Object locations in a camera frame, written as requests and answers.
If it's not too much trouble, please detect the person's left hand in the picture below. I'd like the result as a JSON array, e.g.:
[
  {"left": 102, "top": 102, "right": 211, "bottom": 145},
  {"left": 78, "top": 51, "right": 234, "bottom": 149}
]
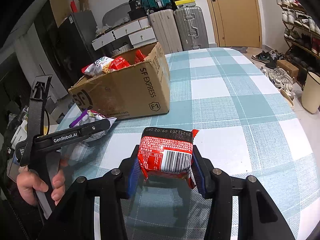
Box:
[{"left": 16, "top": 161, "right": 69, "bottom": 207}]

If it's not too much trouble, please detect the crumpled plastic bag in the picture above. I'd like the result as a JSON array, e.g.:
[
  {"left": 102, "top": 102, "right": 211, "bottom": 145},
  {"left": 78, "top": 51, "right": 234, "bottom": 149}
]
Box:
[{"left": 95, "top": 24, "right": 110, "bottom": 36}]

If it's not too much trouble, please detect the white drawer desk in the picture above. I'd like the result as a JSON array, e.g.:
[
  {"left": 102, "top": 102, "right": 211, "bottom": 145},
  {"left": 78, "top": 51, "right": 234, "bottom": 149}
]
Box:
[{"left": 91, "top": 17, "right": 157, "bottom": 53}]

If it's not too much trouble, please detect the beige slipper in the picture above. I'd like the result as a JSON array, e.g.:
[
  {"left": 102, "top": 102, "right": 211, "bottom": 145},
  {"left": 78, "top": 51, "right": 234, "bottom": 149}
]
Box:
[{"left": 279, "top": 89, "right": 295, "bottom": 108}]

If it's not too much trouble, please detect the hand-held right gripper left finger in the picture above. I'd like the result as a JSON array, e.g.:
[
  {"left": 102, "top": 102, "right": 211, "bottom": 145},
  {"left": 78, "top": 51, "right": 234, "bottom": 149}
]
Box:
[{"left": 37, "top": 144, "right": 140, "bottom": 240}]

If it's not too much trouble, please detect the brown cardboard box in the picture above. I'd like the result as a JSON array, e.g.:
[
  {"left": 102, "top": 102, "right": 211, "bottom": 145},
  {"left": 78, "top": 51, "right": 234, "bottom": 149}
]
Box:
[{"left": 68, "top": 42, "right": 171, "bottom": 120}]

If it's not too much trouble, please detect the red wafer packet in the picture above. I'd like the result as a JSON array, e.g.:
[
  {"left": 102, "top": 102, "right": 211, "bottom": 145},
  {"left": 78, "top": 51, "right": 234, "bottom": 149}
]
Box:
[
  {"left": 135, "top": 49, "right": 146, "bottom": 64},
  {"left": 139, "top": 127, "right": 199, "bottom": 189}
]

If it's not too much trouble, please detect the beige suitcase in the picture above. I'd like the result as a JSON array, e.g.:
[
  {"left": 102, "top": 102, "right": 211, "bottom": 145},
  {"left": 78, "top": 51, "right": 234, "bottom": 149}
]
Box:
[{"left": 148, "top": 9, "right": 183, "bottom": 54}]

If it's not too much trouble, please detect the purple snack bag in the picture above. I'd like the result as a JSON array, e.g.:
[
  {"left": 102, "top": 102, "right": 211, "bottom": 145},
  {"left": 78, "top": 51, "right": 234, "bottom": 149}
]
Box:
[{"left": 69, "top": 109, "right": 117, "bottom": 143}]

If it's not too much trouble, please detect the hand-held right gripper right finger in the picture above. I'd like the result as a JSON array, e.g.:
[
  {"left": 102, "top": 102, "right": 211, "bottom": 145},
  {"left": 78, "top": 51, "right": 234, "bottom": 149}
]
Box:
[{"left": 191, "top": 145, "right": 295, "bottom": 240}]

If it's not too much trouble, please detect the wooden door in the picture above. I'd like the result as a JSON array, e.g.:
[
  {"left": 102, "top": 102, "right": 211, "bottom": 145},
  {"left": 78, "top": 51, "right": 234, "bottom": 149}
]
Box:
[{"left": 201, "top": 0, "right": 262, "bottom": 48}]

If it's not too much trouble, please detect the black basket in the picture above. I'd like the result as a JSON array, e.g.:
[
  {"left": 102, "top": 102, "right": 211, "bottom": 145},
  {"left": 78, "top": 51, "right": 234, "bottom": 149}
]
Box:
[{"left": 127, "top": 9, "right": 148, "bottom": 20}]

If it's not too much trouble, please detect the cream trash bin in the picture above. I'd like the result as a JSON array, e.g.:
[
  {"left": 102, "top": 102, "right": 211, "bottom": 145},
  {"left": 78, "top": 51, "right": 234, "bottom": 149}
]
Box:
[{"left": 301, "top": 71, "right": 320, "bottom": 114}]

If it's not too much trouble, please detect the pile of loose sneakers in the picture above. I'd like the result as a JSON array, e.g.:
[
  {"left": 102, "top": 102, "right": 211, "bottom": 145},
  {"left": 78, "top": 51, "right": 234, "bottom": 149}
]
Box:
[{"left": 251, "top": 50, "right": 295, "bottom": 92}]

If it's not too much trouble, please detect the shelved shoe collection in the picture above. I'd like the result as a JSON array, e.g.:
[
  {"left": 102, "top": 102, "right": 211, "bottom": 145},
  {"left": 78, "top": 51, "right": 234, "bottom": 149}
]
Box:
[{"left": 276, "top": 0, "right": 320, "bottom": 80}]

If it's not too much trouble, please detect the black printed box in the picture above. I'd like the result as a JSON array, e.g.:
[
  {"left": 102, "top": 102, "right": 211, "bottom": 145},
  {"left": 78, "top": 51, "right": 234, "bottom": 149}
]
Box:
[{"left": 129, "top": 0, "right": 144, "bottom": 12}]

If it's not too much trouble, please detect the grey oval tray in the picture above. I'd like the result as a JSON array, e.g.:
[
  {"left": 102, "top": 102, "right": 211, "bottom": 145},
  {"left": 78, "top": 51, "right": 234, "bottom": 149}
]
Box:
[{"left": 102, "top": 2, "right": 130, "bottom": 28}]

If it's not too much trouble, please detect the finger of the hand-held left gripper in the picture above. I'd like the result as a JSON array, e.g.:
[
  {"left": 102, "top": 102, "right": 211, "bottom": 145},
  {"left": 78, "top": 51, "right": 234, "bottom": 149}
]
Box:
[
  {"left": 82, "top": 118, "right": 112, "bottom": 138},
  {"left": 27, "top": 74, "right": 53, "bottom": 140}
]

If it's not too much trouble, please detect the dark wardrobe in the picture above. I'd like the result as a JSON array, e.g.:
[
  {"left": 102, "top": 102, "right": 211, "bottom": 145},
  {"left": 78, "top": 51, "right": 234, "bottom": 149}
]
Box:
[{"left": 34, "top": 7, "right": 73, "bottom": 80}]

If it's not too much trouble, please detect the small cardboard box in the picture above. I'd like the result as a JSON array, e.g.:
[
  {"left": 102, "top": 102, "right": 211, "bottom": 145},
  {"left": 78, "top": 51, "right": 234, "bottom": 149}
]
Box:
[{"left": 276, "top": 60, "right": 299, "bottom": 79}]

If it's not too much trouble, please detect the dark grey refrigerator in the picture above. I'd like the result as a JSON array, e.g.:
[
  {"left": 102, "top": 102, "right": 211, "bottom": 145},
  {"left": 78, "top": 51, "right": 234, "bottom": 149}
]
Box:
[{"left": 59, "top": 11, "right": 100, "bottom": 63}]

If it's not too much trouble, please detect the brown cardboard panel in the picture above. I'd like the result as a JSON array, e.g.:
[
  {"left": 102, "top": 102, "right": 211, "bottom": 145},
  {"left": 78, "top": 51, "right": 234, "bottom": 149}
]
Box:
[{"left": 49, "top": 0, "right": 73, "bottom": 28}]

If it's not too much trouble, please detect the silver suitcase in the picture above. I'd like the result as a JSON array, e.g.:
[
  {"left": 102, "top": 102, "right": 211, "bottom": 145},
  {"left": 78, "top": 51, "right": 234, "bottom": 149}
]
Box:
[{"left": 174, "top": 6, "right": 209, "bottom": 51}]

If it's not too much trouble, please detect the noodle print snack bag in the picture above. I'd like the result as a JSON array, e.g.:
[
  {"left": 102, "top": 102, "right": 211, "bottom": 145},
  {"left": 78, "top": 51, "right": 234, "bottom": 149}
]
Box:
[{"left": 82, "top": 56, "right": 118, "bottom": 76}]

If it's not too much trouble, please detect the red chip bag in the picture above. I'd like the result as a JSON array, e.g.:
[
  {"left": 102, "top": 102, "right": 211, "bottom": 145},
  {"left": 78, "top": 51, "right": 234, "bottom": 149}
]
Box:
[{"left": 109, "top": 55, "right": 132, "bottom": 72}]

